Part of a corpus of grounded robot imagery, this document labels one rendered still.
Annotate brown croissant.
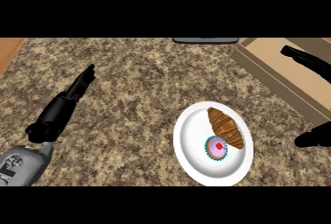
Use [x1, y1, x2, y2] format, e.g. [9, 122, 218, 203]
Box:
[206, 107, 246, 151]

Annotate pink cupcake with teal wrapper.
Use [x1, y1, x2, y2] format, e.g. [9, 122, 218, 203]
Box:
[203, 136, 231, 161]

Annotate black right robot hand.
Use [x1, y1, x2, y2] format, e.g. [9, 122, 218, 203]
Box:
[280, 45, 331, 149]

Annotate orange wooden surface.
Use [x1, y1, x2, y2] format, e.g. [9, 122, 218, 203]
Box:
[0, 37, 28, 77]

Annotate brown cardboard box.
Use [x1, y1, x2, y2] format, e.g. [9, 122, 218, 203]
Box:
[229, 37, 331, 127]

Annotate white oval plate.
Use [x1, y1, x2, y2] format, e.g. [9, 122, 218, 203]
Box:
[172, 101, 256, 187]

